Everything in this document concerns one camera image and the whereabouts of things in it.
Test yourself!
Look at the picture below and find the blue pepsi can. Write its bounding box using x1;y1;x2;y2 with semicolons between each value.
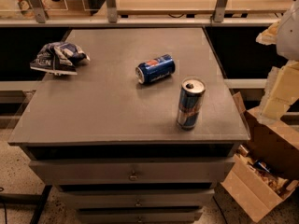
135;54;176;84

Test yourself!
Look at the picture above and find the grey metal shelf post middle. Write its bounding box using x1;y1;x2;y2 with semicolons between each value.
106;0;118;23

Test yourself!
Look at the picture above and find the grey drawer cabinet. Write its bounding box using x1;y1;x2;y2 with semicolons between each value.
9;28;249;224

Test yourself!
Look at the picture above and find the red bull can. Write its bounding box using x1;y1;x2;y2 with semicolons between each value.
177;77;206;130

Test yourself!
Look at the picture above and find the crumpled blue chip bag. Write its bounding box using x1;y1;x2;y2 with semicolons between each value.
30;42;90;76

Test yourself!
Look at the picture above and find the grey metal shelf post right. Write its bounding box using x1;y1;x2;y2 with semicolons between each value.
212;0;228;22

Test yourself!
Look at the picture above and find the grey metal shelf post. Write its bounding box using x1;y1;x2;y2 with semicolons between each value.
30;0;47;23
106;0;118;23
212;0;228;22

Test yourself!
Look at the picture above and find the grey metal shelf post left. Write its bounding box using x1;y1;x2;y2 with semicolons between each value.
30;0;47;23

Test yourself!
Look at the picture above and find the open cardboard box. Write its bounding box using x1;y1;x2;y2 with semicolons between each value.
222;92;299;222

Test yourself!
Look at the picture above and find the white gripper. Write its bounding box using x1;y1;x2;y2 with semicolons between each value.
256;0;299;119

